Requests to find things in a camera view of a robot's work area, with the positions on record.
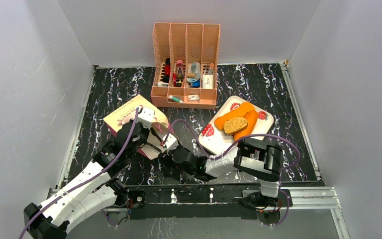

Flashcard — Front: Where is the pink and cream paper bag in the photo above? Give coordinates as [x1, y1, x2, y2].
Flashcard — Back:
[103, 95, 169, 160]

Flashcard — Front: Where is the brown bread slice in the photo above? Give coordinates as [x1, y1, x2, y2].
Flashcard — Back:
[223, 117, 248, 135]

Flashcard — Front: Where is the long twisted orange bread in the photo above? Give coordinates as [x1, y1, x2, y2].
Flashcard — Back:
[214, 102, 255, 131]

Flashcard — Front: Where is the orange baguette bread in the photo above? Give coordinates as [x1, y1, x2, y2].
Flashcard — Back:
[233, 110, 258, 141]

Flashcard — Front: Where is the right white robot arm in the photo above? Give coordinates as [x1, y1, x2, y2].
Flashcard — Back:
[161, 135, 282, 208]

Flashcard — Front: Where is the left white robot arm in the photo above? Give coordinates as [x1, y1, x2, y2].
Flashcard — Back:
[19, 120, 151, 239]

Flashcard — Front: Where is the white strawberry tray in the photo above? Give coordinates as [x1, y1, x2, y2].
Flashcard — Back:
[198, 96, 274, 155]

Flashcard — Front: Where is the green tube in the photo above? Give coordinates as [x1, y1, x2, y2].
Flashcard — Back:
[168, 95, 184, 103]

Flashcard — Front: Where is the small white card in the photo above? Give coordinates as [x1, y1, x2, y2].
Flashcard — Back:
[188, 95, 199, 101]

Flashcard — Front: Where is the red black bottle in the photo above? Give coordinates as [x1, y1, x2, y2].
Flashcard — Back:
[162, 58, 171, 83]

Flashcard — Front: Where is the pink capped bottle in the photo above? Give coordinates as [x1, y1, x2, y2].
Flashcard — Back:
[174, 60, 184, 87]

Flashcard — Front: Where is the white small box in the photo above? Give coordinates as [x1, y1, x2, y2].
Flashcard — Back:
[201, 74, 214, 89]

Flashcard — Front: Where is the pink desk organizer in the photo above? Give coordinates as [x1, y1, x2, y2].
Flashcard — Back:
[151, 22, 221, 110]

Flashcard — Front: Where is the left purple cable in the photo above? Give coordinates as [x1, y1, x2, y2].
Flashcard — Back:
[18, 106, 144, 239]

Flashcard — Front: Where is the purple cable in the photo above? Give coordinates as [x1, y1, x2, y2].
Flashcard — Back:
[18, 106, 144, 239]
[160, 119, 301, 228]

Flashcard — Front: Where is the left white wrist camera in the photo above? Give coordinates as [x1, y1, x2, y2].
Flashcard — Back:
[137, 106, 155, 129]

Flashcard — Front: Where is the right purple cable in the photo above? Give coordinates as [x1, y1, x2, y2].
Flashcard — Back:
[160, 119, 301, 228]

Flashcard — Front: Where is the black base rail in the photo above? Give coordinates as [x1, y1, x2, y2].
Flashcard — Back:
[125, 183, 292, 221]

